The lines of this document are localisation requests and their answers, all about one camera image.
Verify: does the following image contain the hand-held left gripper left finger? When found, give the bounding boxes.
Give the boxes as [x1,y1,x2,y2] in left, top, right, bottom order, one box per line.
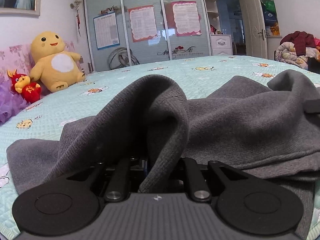
[50,156,150,203]

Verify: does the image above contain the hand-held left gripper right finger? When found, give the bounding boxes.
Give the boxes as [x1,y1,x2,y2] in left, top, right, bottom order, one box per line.
[179,157,273,203]

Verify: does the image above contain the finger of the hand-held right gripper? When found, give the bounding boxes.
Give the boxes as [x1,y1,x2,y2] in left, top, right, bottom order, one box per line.
[303,99,320,113]

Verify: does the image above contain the grey sweater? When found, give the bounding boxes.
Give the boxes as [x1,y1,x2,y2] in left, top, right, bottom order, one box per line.
[6,69,320,240]

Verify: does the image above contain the pile of clothes and quilt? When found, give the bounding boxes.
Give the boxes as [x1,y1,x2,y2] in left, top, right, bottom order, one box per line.
[276,41,320,69]

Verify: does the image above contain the dark red garment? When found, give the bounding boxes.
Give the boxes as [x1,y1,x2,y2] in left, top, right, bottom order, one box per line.
[280,31,318,55]

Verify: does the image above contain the light green printed bedspread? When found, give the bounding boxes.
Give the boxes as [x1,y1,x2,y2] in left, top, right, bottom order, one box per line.
[0,55,320,240]

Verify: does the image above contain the orange packets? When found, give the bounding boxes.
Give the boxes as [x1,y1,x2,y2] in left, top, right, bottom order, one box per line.
[266,24,280,36]

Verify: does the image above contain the blue bag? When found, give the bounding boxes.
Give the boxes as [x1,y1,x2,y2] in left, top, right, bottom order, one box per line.
[264,11,278,27]

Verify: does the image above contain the white door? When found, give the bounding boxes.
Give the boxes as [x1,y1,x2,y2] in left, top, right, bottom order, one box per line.
[240,0,268,60]

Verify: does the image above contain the green plastic bag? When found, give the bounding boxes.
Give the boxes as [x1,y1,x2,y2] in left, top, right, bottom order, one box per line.
[265,0,277,13]

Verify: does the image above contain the white drawer cabinet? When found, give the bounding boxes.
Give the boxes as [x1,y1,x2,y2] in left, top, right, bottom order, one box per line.
[210,34,233,55]

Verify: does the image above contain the red plush toy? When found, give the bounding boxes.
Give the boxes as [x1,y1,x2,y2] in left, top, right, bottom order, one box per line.
[7,69,42,103]

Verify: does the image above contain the sliding door wardrobe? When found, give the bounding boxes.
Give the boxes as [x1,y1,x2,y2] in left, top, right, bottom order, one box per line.
[82,0,212,73]

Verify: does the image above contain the yellow plush toy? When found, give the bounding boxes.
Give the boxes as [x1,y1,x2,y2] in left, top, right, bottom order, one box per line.
[29,31,87,93]

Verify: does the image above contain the purple fluffy cushion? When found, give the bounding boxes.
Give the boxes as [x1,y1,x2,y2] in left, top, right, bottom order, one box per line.
[0,76,30,125]

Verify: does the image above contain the white corner shelf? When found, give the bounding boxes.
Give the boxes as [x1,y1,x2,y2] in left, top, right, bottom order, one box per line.
[204,0,222,35]

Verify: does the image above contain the blue-bordered paper poster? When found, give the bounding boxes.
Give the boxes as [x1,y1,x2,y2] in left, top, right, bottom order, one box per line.
[93,12,120,50]

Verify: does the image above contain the orange-bordered paper poster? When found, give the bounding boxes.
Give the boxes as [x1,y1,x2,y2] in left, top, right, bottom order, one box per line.
[128,4,158,42]

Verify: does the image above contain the red knot ornament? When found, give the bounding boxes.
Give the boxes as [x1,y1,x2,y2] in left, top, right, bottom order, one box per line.
[76,11,82,37]

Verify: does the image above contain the pink-bordered paper poster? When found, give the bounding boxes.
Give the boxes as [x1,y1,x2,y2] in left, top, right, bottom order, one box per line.
[171,1,202,37]

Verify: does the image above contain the coiled grey hose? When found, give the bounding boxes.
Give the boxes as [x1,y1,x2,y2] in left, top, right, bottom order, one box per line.
[107,47,140,68]

